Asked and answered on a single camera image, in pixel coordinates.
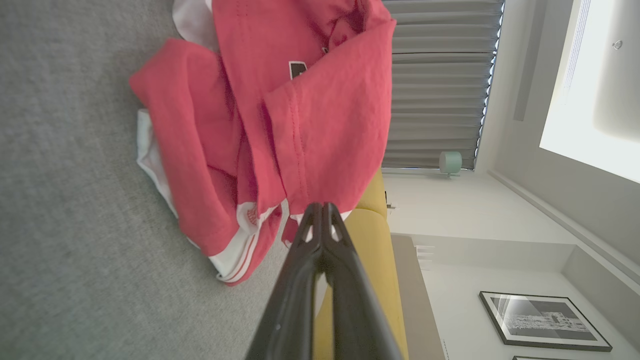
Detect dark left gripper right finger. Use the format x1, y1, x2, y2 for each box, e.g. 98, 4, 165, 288
322, 202, 404, 360

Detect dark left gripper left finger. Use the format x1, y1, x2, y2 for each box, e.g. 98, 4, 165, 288
245, 202, 325, 360

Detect red basketball jersey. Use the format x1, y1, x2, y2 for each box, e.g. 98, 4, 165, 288
172, 0, 397, 248

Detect red basketball shorts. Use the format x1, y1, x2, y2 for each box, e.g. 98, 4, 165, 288
129, 39, 288, 287

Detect beige low partition panel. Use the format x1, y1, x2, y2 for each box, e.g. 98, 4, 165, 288
390, 234, 447, 360

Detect large yellow sofa backrest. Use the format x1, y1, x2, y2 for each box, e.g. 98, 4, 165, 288
312, 207, 410, 360

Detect white slatted item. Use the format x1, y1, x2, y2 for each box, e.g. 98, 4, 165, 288
414, 244, 437, 272

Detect medium yellow sofa backrest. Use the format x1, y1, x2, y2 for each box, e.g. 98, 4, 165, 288
356, 169, 389, 218

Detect grey pleated curtain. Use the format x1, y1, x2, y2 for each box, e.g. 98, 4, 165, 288
381, 0, 506, 171

